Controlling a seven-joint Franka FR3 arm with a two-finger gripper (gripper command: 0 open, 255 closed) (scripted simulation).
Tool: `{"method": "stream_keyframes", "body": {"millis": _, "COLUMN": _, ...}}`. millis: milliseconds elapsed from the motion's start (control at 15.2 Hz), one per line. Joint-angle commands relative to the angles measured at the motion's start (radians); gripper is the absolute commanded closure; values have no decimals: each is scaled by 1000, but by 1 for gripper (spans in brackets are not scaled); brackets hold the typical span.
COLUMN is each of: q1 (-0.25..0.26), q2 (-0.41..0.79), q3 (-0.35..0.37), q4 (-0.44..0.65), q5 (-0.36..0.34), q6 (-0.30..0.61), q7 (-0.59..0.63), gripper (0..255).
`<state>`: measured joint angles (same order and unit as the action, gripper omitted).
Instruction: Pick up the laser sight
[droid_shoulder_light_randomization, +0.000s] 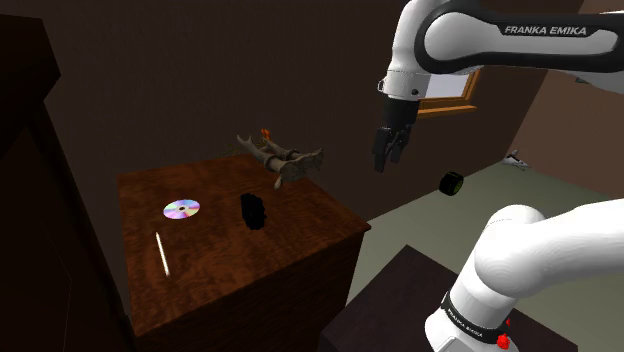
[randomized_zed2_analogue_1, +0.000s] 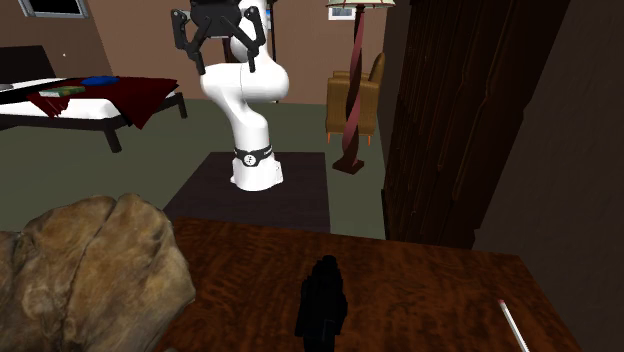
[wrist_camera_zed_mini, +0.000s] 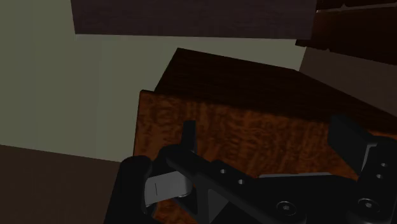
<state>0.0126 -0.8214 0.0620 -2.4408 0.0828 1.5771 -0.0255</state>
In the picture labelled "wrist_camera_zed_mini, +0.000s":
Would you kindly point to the black and grey object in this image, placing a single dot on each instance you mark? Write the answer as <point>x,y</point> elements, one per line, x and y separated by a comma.
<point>130,192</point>

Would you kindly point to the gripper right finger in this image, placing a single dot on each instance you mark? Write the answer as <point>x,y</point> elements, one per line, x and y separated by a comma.
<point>380,183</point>

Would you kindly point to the brown wooden cabinet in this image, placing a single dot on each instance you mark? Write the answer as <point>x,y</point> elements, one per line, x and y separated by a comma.
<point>248,130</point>

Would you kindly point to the dark wooden furniture panel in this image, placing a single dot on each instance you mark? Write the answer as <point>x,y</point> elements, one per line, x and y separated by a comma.
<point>186,18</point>

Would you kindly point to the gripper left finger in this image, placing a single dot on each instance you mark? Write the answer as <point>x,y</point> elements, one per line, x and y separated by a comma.
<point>211,173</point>

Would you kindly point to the dark brown wooden shelf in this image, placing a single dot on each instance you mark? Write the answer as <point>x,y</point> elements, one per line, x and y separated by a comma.
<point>356,31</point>

